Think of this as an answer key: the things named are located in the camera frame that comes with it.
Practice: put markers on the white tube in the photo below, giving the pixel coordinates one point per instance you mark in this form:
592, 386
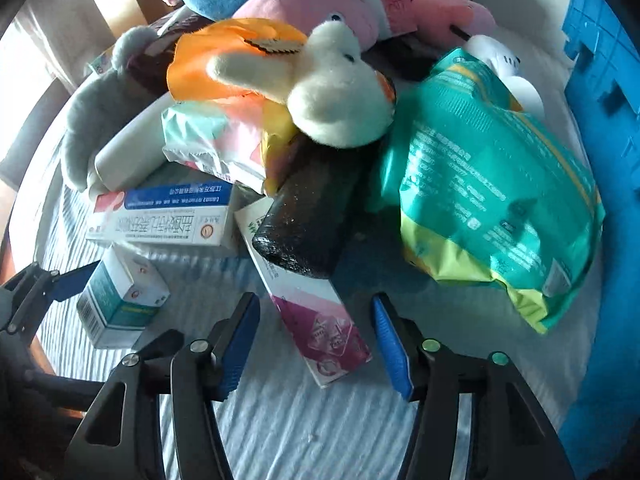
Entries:
135, 152

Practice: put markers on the small teal white box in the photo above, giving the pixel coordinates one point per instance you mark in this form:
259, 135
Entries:
122, 296

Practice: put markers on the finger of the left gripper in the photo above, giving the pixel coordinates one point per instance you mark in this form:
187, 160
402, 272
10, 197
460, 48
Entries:
65, 286

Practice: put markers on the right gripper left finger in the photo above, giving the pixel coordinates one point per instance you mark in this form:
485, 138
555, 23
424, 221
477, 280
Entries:
120, 437

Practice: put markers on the white blue medicine box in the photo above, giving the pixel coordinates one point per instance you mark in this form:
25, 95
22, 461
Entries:
190, 214

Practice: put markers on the pink Kotex pad pack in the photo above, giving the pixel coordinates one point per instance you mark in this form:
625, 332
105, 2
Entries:
245, 139

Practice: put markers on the grey elephant plush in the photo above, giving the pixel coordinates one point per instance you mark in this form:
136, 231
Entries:
104, 106

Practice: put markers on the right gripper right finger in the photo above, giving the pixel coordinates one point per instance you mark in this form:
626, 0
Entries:
481, 409

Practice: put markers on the white bear plush orange ribbon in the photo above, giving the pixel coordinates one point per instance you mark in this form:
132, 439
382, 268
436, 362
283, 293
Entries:
331, 94

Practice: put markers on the purple white long box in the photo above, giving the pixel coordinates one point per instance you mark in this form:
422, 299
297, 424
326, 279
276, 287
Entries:
322, 330

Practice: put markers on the blue plastic storage crate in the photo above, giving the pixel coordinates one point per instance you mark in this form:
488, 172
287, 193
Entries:
601, 433

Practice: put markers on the black rectangular block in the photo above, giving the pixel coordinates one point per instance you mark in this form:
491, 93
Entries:
305, 228

